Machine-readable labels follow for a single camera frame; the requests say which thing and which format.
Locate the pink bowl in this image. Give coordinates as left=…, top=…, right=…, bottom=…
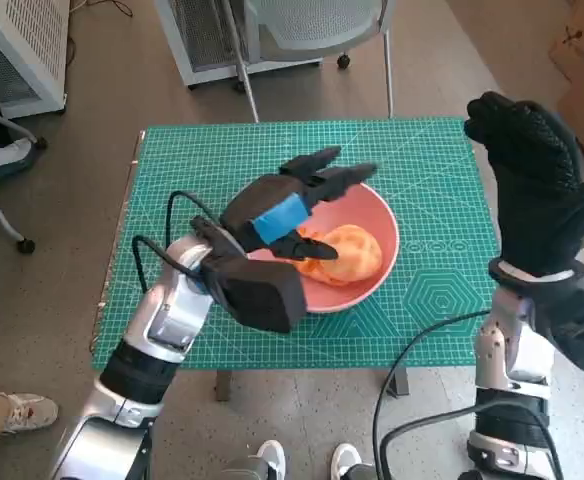
left=241, top=180, right=401, bottom=315

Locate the cardboard box with white label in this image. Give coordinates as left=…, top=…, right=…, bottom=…
left=549, top=0, right=584, bottom=86

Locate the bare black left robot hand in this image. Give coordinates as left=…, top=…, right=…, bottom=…
left=220, top=145, right=379, bottom=262

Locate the green cutting mat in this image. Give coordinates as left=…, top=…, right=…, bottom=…
left=90, top=117, right=502, bottom=371

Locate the white shoe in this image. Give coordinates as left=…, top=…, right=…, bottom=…
left=331, top=442, right=362, bottom=480
left=256, top=439, right=287, bottom=480

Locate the grey tube chair with casters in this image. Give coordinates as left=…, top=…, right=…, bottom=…
left=0, top=102, right=49, bottom=255

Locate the grey mesh chair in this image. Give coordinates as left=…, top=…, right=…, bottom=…
left=221, top=0, right=397, bottom=123

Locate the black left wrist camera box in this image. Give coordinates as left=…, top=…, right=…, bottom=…
left=201, top=257, right=307, bottom=334

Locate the long striped toy bread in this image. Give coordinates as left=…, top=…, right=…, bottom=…
left=295, top=225, right=353, bottom=287

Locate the round toy bread bun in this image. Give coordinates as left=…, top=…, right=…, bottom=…
left=316, top=223, right=384, bottom=284

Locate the black robot leg part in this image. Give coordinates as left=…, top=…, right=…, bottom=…
left=346, top=462, right=388, bottom=480

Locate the grey robot leg part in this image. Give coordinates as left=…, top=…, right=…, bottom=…
left=219, top=455, right=278, bottom=480

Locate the white perforated cabinet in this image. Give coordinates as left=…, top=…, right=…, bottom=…
left=0, top=0, right=71, bottom=120

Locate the black table leg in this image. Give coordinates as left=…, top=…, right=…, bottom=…
left=387, top=368, right=411, bottom=399
left=214, top=369, right=233, bottom=402

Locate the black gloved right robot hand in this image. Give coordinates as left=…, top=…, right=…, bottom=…
left=463, top=90, right=584, bottom=279

